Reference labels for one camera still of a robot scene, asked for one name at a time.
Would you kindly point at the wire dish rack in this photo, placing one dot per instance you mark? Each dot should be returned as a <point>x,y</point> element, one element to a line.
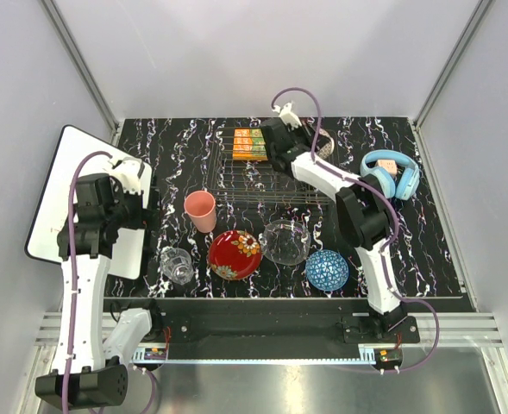
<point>253,181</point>

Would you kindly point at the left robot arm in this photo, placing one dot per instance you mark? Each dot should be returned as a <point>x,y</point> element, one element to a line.
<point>90,371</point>

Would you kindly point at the orange patterned box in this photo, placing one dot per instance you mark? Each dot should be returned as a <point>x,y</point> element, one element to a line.
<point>249,145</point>

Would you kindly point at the blue triangle pattern bowl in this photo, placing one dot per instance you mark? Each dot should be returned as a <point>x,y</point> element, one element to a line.
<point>327,270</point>

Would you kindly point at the light blue headphones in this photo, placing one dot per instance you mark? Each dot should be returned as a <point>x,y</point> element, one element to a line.
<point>409,180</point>

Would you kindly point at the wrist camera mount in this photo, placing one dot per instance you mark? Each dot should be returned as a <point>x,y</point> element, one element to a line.
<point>287,115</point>
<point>128,171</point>

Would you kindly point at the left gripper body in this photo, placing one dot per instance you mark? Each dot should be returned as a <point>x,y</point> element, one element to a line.
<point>137,216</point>

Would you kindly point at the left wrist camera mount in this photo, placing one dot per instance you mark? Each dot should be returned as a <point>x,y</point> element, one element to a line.
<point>128,171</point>

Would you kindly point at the clear glass cup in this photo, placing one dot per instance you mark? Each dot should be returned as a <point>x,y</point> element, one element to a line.
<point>176,264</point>

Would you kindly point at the beige patterned bowl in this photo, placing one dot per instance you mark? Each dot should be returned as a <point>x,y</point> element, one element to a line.
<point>325,145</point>

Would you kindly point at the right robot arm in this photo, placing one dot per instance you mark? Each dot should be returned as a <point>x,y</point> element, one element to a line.
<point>366,219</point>

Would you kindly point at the red floral plate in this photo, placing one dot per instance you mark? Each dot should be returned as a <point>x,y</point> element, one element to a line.
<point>234,255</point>

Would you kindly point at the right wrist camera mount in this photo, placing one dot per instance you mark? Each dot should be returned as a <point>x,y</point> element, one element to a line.
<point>287,115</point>

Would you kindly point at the white board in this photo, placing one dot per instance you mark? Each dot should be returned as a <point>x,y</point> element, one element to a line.
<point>77,181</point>

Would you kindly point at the pink plastic cup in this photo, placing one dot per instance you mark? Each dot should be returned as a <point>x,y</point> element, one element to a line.
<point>200,206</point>

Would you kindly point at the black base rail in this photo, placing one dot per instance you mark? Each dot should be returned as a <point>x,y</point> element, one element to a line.
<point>269,330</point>

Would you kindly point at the pink cube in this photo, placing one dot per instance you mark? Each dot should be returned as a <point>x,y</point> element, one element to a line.
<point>390,166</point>

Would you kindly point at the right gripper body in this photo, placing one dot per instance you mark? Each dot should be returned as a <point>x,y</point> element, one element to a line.
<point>300,136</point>

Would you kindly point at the clear glass bowl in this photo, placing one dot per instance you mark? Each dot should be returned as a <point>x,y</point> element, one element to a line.
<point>285,242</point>

